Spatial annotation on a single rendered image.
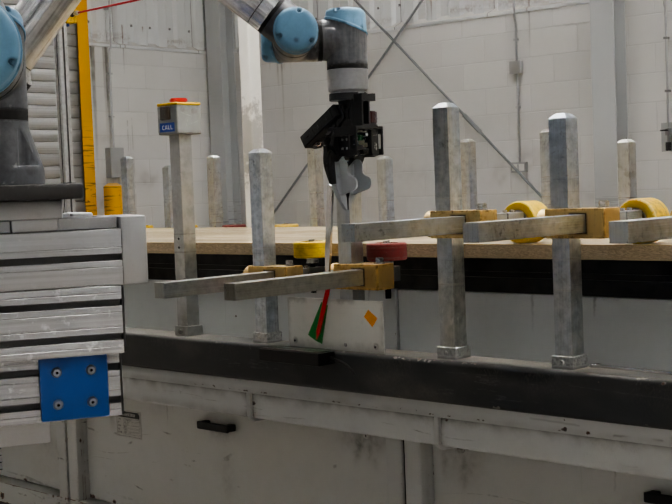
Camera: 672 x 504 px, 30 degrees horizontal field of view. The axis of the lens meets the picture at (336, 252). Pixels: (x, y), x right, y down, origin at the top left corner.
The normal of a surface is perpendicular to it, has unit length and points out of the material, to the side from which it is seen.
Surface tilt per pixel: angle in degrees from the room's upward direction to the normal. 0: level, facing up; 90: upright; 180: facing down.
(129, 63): 90
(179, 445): 90
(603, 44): 90
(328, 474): 90
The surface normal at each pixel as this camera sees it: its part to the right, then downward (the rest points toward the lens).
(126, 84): 0.76, 0.00
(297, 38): 0.08, 0.05
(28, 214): 0.33, 0.04
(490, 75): -0.66, 0.07
